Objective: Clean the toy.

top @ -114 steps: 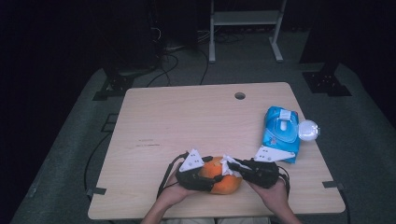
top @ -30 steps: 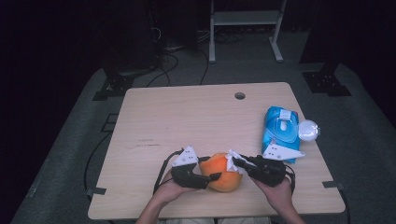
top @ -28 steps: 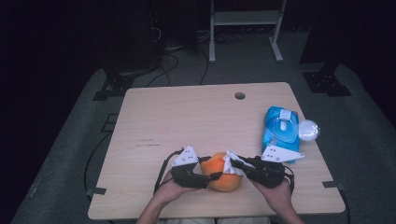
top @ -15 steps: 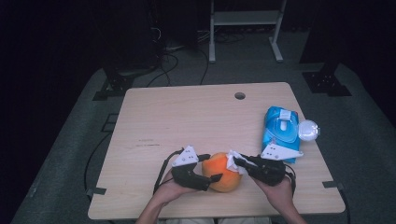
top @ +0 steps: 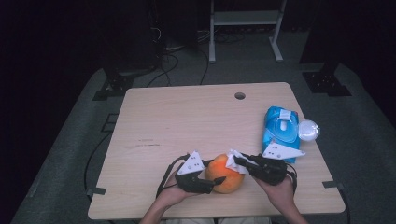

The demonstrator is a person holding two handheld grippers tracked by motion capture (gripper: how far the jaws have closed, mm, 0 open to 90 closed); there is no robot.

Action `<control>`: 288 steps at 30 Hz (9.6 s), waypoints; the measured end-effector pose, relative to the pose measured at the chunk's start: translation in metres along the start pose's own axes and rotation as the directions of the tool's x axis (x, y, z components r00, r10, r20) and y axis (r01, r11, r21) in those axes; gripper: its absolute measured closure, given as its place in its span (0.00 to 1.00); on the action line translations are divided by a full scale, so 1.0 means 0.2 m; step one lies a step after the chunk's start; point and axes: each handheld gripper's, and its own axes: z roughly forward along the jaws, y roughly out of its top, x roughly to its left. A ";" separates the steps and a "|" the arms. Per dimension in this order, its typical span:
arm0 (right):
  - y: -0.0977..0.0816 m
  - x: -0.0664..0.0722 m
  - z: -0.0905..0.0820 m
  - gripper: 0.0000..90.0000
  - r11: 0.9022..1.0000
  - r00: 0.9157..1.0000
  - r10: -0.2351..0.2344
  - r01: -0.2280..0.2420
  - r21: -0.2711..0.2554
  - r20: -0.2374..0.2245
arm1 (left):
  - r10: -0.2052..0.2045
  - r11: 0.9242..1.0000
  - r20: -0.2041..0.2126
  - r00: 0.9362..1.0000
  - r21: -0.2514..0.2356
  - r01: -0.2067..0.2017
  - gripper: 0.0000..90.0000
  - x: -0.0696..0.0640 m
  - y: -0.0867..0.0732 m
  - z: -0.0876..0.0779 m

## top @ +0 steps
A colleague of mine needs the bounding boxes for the orange plush toy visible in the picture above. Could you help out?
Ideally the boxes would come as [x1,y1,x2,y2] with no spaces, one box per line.
[204,153,246,194]

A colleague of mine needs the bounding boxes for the right hand-held gripper cable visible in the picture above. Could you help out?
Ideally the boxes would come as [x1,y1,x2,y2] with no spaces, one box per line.
[284,162,299,196]

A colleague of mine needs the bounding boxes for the person's right hand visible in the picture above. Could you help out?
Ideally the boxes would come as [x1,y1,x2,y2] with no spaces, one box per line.
[254,175,297,213]

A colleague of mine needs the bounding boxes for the black stand base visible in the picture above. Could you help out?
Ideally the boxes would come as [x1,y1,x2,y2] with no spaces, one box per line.
[302,63,353,98]
[92,65,157,102]

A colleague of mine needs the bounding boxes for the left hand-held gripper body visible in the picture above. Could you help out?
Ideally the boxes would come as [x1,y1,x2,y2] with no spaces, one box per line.
[175,150,217,195]

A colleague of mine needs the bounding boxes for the bundle of floor cables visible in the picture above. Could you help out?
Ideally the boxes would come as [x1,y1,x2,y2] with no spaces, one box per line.
[197,28,247,45]

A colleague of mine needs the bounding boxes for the hand-held gripper cable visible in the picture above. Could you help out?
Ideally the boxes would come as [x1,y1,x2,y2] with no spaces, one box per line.
[155,152,191,199]
[284,162,299,196]

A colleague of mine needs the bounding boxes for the left hand-held gripper cable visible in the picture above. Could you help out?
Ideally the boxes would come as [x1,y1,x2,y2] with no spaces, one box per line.
[155,152,191,199]

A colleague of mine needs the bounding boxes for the person's left hand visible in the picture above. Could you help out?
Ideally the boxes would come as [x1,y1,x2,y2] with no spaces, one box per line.
[158,172,202,210]

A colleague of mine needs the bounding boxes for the white metal stand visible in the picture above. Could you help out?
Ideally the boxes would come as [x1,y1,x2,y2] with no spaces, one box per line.
[208,0,289,64]

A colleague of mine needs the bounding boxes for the blue wet wipes pack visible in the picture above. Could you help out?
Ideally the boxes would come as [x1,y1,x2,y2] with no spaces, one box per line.
[261,105,321,164]

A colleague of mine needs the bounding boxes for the black floor cable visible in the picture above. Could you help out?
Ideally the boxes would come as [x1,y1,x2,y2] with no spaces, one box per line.
[82,132,113,202]
[198,49,210,86]
[146,53,180,89]
[338,189,352,224]

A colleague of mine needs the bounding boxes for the grey tape strip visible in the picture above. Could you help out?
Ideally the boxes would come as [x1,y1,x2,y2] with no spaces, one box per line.
[86,186,107,197]
[321,180,346,191]

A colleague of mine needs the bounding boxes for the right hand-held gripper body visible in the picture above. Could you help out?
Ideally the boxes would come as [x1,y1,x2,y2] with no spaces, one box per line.
[248,142,307,187]

